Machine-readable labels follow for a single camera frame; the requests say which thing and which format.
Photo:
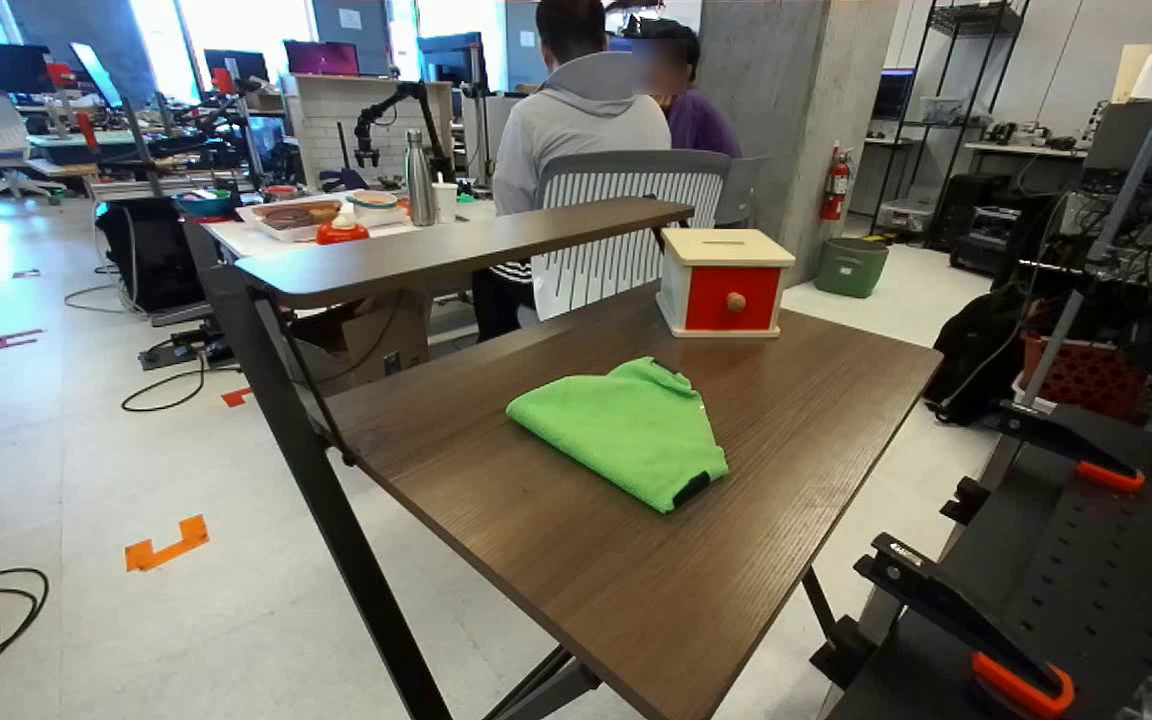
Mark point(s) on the small white wooden drawer box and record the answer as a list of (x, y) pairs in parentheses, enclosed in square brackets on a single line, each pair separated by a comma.
[(688, 250)]

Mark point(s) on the green microfibre cloth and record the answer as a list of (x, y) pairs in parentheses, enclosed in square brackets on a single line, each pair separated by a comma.
[(639, 427)]

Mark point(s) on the cardboard box under shelf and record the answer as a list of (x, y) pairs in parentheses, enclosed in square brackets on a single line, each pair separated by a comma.
[(362, 340)]

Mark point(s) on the person in grey hoodie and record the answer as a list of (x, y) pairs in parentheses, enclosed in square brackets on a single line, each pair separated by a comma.
[(584, 105)]

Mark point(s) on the silver metal water bottle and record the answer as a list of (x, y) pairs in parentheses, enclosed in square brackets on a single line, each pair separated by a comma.
[(419, 183)]

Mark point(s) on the person in purple shirt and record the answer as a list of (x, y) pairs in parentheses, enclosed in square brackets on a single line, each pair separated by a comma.
[(688, 112)]

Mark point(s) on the orange object on desk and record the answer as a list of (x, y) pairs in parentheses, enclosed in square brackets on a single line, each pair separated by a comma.
[(340, 235)]

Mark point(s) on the green plastic crate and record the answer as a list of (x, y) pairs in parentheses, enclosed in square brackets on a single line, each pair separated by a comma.
[(851, 266)]

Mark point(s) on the red fire extinguisher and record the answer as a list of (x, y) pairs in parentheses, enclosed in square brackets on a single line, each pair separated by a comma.
[(838, 185)]

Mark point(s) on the dark wooden raised shelf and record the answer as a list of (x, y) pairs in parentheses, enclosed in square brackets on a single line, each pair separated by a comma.
[(430, 256)]

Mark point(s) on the brown bowl on desk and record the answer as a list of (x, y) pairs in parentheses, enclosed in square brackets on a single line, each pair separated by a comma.
[(298, 213)]

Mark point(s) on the black backpack on floor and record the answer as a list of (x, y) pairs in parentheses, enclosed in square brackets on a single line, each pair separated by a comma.
[(977, 356)]

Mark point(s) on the orange floor tape marker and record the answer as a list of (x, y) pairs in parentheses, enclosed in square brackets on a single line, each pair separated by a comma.
[(145, 554)]

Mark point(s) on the red perforated crate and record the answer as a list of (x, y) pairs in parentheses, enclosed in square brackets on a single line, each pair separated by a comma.
[(1099, 376)]

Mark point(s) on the grey metal pole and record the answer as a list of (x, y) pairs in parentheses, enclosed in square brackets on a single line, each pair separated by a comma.
[(1101, 247)]

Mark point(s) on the black metal table frame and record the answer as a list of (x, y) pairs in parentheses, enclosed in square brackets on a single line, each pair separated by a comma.
[(305, 430)]

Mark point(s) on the black metal wire shelving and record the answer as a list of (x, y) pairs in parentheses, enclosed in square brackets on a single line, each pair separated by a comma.
[(935, 97)]

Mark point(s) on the near orange-handled black clamp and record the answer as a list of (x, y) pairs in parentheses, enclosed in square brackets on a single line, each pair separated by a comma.
[(996, 662)]

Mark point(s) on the orange-handled black clamp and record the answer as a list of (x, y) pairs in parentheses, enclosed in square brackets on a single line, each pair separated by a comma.
[(996, 662), (1088, 459)]

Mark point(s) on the far orange-handled black clamp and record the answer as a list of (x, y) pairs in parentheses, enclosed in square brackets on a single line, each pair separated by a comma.
[(1088, 459)]

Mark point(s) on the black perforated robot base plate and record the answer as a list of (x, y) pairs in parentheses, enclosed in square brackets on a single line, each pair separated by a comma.
[(1059, 560)]

